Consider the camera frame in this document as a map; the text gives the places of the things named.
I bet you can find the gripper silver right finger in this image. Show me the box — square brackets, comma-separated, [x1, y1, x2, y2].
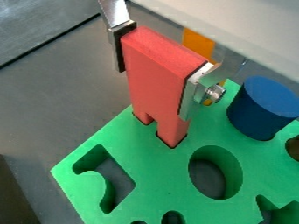
[177, 44, 248, 121]

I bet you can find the red double-square block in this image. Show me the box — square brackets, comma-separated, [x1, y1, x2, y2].
[120, 26, 207, 147]

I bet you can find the yellow rectangular block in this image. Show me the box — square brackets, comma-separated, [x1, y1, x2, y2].
[181, 27, 227, 107]

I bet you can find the green shape-sorter board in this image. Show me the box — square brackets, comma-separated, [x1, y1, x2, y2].
[50, 81, 299, 224]

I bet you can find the blue cylinder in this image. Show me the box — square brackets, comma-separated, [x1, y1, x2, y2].
[227, 75, 299, 141]

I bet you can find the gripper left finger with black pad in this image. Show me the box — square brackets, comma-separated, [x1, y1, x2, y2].
[97, 0, 136, 73]

